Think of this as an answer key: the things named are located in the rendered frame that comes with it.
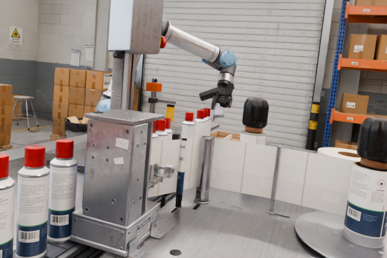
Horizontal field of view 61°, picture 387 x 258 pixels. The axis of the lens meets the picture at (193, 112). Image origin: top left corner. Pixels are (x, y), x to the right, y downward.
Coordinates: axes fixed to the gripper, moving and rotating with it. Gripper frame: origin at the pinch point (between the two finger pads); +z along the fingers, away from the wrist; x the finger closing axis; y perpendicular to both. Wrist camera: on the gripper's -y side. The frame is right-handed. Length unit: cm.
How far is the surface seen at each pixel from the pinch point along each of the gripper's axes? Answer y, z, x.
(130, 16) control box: -5, 6, -81
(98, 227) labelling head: 10, 60, -84
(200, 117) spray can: 1.4, 8.3, -19.6
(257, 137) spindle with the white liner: 30, 23, -44
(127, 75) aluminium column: -12, 14, -61
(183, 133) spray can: -0.7, 19.5, -27.9
